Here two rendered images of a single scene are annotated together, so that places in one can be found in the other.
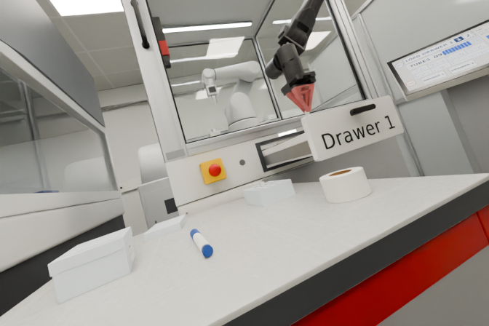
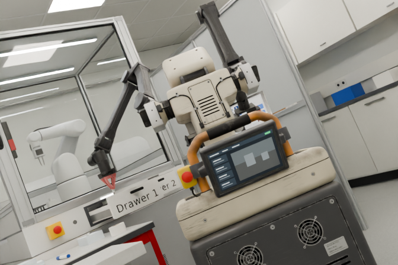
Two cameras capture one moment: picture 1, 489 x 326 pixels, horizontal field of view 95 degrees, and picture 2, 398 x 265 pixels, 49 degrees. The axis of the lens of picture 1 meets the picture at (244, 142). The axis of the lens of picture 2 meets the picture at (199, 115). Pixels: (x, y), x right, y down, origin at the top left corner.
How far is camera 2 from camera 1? 1.63 m
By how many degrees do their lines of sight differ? 18
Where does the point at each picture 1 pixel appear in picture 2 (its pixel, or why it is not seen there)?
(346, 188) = (115, 230)
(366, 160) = (167, 209)
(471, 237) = (144, 239)
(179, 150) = (31, 219)
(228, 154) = (64, 217)
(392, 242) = (116, 241)
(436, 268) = not seen: hidden behind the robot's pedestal
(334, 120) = (123, 197)
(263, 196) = (87, 239)
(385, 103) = (153, 183)
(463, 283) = not seen: hidden behind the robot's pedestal
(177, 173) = (30, 235)
